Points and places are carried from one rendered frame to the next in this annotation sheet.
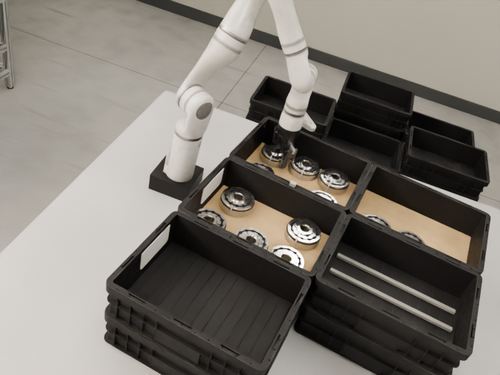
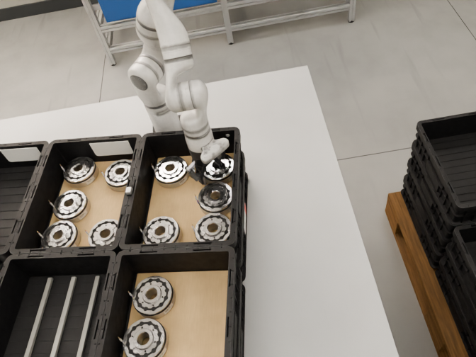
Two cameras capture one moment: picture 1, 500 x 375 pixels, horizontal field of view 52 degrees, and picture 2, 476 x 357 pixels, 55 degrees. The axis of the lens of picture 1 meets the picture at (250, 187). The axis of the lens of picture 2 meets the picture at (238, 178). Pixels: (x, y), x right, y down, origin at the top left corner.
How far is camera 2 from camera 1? 174 cm
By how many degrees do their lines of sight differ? 58
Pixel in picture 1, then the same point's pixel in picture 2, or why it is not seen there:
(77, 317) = not seen: hidden behind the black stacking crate
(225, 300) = (10, 221)
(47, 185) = not seen: hidden behind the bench
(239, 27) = (139, 10)
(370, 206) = (203, 284)
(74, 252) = (67, 136)
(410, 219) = (209, 336)
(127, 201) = (134, 129)
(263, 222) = (112, 205)
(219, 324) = not seen: outside the picture
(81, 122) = (360, 74)
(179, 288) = (13, 190)
